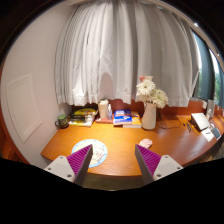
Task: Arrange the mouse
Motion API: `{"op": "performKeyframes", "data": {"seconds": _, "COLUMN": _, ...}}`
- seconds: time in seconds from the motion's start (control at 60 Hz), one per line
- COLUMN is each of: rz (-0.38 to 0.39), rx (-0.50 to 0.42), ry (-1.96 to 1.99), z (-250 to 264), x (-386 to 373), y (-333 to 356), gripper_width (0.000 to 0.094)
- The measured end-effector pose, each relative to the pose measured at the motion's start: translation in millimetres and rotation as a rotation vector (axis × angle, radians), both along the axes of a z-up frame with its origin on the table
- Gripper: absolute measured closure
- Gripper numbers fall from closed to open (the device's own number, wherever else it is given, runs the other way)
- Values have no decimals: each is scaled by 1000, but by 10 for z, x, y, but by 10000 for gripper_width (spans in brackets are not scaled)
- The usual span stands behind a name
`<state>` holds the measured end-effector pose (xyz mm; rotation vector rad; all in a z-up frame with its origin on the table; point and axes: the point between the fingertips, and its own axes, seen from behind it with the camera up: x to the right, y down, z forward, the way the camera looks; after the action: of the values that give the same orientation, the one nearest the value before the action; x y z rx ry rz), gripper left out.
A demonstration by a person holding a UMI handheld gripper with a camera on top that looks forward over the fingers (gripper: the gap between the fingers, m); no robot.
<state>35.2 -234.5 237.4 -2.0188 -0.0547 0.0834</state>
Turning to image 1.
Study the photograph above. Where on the dark green mug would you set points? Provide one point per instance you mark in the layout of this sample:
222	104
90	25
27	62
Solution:
62	122

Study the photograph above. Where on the yellow black book stack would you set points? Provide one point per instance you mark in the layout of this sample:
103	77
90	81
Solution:
82	117

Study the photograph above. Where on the window with dark frame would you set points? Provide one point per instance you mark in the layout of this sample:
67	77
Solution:
210	83

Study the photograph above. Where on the orange book under blue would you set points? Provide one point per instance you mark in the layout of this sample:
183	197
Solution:
136	121

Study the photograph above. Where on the white and pink flowers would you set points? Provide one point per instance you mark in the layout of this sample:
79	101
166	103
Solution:
147	92

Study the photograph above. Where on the white cylindrical container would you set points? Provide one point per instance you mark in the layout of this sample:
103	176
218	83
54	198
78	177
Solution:
102	107

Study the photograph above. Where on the small pink white mouse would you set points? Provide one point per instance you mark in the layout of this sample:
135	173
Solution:
147	143

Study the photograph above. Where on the small clear bottle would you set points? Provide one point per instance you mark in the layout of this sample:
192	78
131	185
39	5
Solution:
109	112

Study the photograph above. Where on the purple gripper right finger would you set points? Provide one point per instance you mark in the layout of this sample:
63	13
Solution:
153	166

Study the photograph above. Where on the white ceramic vase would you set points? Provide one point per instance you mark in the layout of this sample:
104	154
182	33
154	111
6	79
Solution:
149	117

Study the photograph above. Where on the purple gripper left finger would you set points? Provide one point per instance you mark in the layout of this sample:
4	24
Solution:
74	167

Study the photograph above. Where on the white paper card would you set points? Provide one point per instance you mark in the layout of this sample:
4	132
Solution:
207	133

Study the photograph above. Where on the round light blue mouse pad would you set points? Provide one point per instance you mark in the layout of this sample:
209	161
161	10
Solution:
100	151

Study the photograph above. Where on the white curtain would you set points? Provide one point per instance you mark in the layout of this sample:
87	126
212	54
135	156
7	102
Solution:
107	45

